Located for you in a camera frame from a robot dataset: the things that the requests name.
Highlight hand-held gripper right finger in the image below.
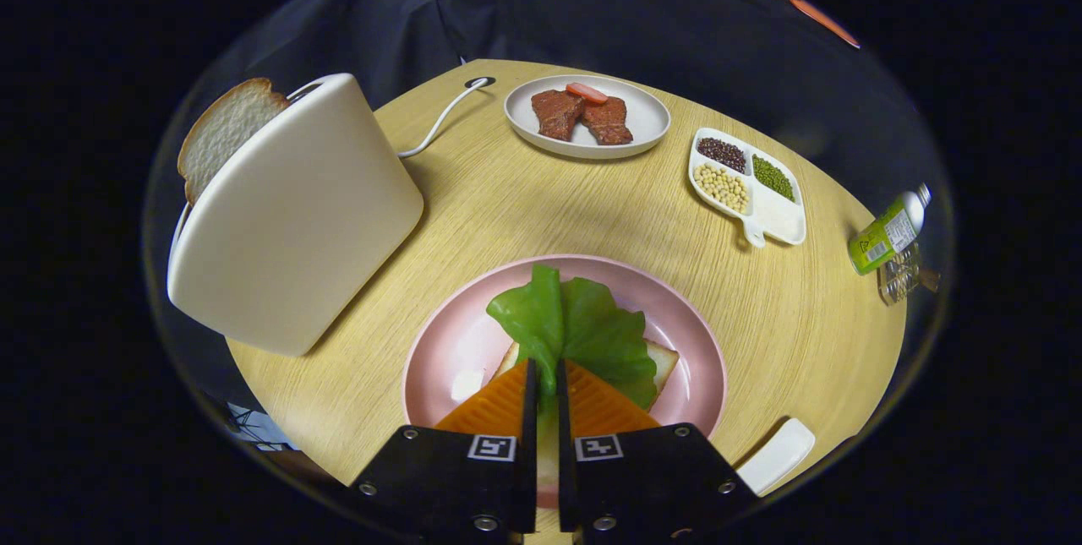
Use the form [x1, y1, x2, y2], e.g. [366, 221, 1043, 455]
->
[555, 358, 759, 545]

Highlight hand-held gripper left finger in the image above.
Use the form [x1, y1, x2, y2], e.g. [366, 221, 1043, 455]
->
[342, 359, 539, 545]

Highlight green lettuce leaf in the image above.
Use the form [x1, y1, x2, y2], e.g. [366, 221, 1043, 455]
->
[486, 264, 659, 423]

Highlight thick toast bread slice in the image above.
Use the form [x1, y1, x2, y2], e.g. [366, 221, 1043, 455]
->
[177, 78, 291, 208]

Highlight flat bread slice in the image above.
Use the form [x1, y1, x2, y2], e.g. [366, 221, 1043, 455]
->
[493, 339, 680, 398]

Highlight pink round plate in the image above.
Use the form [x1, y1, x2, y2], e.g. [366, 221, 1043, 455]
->
[402, 254, 728, 510]

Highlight white rectangular plate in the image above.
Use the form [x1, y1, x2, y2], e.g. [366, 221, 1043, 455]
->
[734, 417, 817, 497]

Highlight yellow soybeans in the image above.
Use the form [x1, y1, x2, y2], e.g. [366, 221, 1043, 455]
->
[693, 163, 751, 215]

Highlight white divided dish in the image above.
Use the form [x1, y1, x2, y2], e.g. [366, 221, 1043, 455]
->
[688, 128, 807, 248]

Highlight brown meat slice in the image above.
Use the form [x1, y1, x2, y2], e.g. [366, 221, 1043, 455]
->
[531, 90, 586, 142]
[580, 96, 634, 146]

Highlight white toaster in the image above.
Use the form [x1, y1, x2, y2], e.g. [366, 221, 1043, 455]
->
[167, 73, 425, 358]

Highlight dark red beans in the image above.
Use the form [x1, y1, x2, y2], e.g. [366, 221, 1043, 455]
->
[697, 137, 748, 175]

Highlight white round plate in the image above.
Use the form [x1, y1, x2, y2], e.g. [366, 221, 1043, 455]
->
[504, 74, 672, 161]

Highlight green mung beans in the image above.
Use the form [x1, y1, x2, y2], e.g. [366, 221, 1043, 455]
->
[751, 155, 796, 202]

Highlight clear glass holder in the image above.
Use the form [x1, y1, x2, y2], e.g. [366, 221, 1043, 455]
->
[877, 243, 941, 307]

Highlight green label bottle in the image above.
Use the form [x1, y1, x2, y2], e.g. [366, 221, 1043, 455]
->
[848, 183, 932, 276]

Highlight black backdrop cloth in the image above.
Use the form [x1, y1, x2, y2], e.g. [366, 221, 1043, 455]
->
[182, 0, 931, 216]

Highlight white toaster cable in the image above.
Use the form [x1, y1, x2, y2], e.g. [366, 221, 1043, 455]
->
[397, 79, 491, 159]

